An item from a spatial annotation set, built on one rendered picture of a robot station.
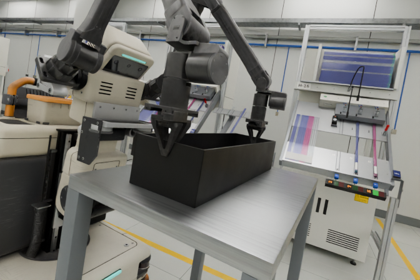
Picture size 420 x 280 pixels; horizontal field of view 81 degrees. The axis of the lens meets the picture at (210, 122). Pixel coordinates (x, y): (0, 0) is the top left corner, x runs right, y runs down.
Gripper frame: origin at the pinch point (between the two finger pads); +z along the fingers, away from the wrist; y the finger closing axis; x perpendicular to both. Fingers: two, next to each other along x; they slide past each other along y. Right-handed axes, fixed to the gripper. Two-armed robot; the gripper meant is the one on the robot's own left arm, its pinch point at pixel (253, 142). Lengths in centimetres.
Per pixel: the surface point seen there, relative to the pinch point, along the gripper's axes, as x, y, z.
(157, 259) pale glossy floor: 58, 28, 89
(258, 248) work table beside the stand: -23, -61, 8
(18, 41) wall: 731, 222, -103
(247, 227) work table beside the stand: -19, -56, 8
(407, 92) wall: -93, 292, -69
